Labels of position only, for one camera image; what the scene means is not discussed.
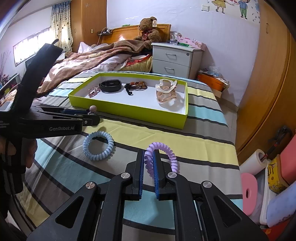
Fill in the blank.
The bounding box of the tall wooden cabinet with stars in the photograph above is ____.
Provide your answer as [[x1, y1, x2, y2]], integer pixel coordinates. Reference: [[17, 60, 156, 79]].
[[70, 0, 107, 50]]

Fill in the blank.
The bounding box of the white pillow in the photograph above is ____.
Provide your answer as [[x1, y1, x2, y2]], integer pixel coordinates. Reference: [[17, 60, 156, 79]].
[[77, 42, 97, 54]]

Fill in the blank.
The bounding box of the window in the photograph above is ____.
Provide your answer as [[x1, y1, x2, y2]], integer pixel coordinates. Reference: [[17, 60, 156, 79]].
[[13, 27, 52, 66]]

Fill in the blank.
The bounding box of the large wooden wardrobe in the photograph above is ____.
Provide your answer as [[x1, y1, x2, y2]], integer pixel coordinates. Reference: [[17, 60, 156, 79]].
[[235, 0, 296, 165]]

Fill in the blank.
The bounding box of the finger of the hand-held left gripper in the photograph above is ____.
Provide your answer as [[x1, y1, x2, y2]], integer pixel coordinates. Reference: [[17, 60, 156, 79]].
[[38, 112, 100, 127], [35, 105, 90, 115]]

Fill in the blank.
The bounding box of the purple coil hair tie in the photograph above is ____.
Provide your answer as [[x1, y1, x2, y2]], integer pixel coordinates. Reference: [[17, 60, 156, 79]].
[[144, 142, 178, 179]]

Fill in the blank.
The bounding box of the yellow and red pillow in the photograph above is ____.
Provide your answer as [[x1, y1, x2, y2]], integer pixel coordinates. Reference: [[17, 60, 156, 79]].
[[120, 54, 153, 73]]

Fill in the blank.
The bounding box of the white hair claw clip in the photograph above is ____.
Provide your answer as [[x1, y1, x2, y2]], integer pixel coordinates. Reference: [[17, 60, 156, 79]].
[[155, 78, 178, 94]]

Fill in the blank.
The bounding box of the white and blue towel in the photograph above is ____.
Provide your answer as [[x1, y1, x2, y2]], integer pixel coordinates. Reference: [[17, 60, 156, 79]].
[[267, 183, 296, 227]]

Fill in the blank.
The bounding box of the blue coil hair tie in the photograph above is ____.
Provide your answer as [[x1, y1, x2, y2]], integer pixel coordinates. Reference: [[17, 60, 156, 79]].
[[83, 131, 115, 162]]

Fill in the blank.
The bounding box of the white paper roll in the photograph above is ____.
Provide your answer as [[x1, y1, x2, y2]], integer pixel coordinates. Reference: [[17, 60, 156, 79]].
[[239, 149, 266, 175]]

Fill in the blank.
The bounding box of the green shallow cardboard box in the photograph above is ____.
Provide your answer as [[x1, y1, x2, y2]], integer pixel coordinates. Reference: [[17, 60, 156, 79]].
[[68, 72, 189, 129]]

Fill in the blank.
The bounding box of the dark beaded bracelet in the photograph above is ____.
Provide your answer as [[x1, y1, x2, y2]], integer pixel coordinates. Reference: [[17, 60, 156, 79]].
[[124, 81, 148, 96]]

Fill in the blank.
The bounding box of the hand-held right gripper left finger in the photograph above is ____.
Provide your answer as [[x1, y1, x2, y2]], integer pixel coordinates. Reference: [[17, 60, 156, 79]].
[[26, 149, 145, 241]]

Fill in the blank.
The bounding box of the pink plastic bin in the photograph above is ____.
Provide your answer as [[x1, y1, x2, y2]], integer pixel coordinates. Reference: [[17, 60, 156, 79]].
[[280, 134, 296, 183]]

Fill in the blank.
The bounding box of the orange box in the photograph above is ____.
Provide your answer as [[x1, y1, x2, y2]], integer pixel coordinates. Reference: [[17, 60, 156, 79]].
[[197, 72, 226, 92]]

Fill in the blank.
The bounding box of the white storage box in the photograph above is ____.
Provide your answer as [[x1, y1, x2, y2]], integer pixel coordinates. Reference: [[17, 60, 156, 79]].
[[259, 171, 278, 226]]

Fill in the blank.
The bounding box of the dark metal tool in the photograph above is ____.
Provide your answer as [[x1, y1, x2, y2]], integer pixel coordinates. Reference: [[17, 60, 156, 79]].
[[265, 125, 294, 160]]

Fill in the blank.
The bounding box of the black smart band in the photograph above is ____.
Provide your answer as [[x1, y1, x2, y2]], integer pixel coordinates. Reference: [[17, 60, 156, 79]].
[[99, 79, 123, 93]]

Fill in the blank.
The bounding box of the cartoon children wall sticker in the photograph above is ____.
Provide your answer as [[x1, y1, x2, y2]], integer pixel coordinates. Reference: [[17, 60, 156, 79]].
[[206, 0, 262, 22]]

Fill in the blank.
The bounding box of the clear plastic bag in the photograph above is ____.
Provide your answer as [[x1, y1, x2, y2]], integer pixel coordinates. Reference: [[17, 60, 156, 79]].
[[201, 66, 229, 81]]

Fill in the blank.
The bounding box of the brown teddy bear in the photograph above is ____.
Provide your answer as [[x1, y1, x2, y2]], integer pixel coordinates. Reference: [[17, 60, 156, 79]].
[[134, 17, 162, 49]]

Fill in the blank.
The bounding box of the dotted curtain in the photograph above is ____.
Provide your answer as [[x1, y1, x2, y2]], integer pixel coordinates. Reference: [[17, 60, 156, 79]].
[[50, 1, 74, 52]]

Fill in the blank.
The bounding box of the person's left hand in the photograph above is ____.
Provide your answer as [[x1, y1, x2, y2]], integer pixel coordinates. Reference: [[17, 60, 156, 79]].
[[0, 138, 38, 174]]

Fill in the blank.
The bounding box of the pink plastic stool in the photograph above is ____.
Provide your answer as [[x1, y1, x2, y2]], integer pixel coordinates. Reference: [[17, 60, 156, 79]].
[[240, 173, 258, 217]]

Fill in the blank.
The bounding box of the dried branch decoration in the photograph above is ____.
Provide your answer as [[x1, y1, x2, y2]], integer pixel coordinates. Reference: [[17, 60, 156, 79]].
[[0, 50, 11, 84]]

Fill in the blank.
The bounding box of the wooden headboard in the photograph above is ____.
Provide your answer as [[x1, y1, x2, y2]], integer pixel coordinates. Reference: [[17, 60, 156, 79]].
[[102, 24, 171, 45]]

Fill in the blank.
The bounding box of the brown patterned blanket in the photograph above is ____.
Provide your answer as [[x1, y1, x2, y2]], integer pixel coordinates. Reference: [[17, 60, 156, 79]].
[[0, 39, 153, 102]]

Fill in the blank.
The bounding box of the red printed bag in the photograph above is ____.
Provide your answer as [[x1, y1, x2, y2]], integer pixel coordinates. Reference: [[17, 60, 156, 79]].
[[258, 226, 281, 241]]

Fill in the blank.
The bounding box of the crystal ornament hair tie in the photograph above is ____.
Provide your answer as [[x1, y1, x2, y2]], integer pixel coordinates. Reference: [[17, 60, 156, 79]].
[[87, 85, 101, 98]]

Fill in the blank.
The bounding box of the pink floral tissue box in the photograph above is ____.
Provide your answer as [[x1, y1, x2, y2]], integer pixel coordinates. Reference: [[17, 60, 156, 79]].
[[179, 36, 207, 50]]

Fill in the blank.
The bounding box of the grey two-drawer nightstand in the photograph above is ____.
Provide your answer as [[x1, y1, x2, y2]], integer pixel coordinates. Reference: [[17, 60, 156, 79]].
[[151, 42, 204, 80]]

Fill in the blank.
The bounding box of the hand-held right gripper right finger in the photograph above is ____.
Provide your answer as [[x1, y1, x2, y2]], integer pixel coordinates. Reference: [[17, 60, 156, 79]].
[[153, 149, 270, 241]]

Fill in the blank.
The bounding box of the yellow tin box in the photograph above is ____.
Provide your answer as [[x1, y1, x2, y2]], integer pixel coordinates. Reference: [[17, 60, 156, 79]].
[[267, 155, 289, 194]]

